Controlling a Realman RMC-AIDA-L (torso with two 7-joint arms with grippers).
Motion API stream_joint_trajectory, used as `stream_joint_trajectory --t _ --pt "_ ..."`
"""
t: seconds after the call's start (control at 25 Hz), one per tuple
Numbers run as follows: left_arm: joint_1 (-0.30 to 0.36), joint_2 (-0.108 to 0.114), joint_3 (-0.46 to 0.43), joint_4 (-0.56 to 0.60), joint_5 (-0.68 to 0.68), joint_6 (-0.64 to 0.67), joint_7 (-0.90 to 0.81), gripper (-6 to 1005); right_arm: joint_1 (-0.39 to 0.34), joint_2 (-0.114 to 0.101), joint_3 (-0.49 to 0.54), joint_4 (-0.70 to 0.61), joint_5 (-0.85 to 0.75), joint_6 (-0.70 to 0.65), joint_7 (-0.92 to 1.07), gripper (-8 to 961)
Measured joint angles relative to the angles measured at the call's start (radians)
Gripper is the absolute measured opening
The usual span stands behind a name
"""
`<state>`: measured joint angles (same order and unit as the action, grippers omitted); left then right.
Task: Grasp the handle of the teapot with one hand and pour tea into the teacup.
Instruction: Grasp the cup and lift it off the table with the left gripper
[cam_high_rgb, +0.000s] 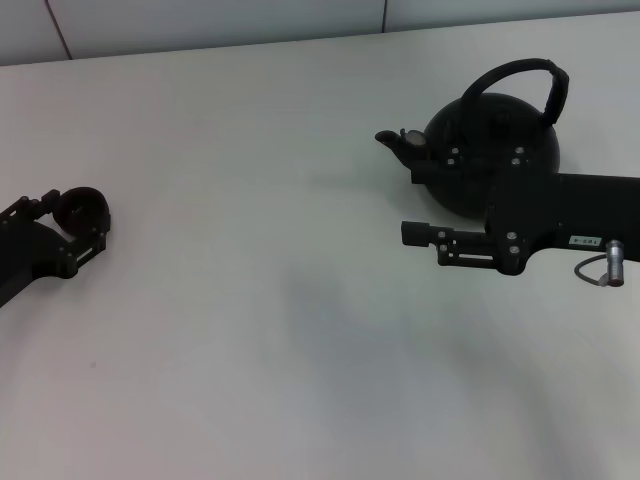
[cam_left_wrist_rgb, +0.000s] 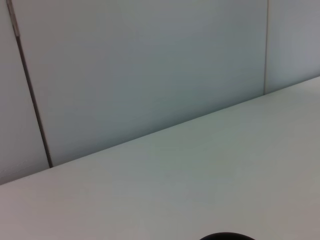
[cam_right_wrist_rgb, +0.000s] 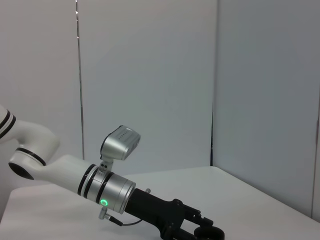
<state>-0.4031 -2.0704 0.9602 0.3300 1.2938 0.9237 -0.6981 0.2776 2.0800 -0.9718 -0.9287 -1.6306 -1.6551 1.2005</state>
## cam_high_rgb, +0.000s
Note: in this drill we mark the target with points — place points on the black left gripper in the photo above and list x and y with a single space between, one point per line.
25 250

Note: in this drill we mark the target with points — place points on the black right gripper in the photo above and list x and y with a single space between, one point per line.
550 205

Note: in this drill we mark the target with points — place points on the small dark teacup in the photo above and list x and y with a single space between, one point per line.
82 210

